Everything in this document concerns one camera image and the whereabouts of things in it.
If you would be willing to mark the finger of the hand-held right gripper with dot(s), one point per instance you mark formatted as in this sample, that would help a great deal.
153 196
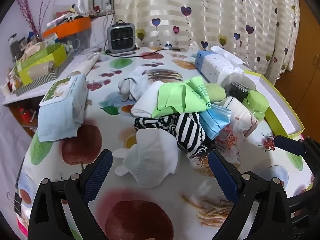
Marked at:
287 143

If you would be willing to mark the red object under shelf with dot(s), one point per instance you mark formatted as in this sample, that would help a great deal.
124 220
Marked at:
25 113

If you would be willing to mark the blue white tissue pack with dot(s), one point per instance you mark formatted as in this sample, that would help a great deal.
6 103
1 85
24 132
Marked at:
217 65

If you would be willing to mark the fruit print tablecloth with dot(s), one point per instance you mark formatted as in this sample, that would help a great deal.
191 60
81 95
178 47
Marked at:
117 135

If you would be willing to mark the grey white sock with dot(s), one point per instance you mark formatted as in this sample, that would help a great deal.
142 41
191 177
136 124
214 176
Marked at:
135 82

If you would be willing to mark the white folded towel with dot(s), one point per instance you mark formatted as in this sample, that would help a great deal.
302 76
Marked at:
147 100

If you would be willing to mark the purple dried flower branches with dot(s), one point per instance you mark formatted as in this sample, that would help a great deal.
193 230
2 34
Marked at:
30 17

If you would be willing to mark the small grey space heater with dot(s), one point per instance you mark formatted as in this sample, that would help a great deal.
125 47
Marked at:
121 37

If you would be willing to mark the lime green cardboard box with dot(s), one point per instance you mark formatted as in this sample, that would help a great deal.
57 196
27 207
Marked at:
58 55

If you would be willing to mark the white plastic bag red print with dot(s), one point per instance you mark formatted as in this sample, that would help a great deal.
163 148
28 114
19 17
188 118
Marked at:
230 140

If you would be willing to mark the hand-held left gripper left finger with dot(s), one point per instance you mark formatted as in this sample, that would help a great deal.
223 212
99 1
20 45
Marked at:
100 170

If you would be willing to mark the grey chevron pattern tray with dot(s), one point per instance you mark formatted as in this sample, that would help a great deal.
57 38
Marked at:
42 80

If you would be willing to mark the green sock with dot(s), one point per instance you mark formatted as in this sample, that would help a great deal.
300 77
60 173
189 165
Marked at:
216 92

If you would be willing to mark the wooden wardrobe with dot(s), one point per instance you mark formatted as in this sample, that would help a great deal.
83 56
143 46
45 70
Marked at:
307 55

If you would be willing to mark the blue face mask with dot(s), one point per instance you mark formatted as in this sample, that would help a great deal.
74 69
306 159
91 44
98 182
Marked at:
212 122

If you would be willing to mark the white bottle green lid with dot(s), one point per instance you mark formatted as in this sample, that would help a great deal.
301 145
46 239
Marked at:
255 102

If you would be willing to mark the cream striped heart-print curtain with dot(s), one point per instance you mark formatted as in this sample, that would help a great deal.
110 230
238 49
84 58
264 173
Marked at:
200 30

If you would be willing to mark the light blue washcloth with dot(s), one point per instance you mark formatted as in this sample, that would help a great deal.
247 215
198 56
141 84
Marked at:
60 110

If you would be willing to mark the shallow yellow-green box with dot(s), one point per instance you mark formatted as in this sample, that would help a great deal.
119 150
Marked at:
277 97

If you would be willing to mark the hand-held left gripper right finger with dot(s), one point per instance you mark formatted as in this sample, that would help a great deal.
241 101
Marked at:
220 170

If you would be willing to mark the clear storage box orange lid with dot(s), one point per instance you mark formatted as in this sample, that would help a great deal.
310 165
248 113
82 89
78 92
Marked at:
72 26

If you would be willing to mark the black binder clip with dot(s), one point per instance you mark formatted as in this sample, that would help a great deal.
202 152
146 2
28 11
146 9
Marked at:
17 203

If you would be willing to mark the dark clear plastic jar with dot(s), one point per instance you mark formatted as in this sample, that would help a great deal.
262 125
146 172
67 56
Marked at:
237 87

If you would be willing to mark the light green cloth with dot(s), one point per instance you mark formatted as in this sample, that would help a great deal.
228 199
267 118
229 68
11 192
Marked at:
172 97

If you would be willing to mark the rolled white sheet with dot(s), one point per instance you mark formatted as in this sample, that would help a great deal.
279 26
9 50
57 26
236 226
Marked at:
87 63

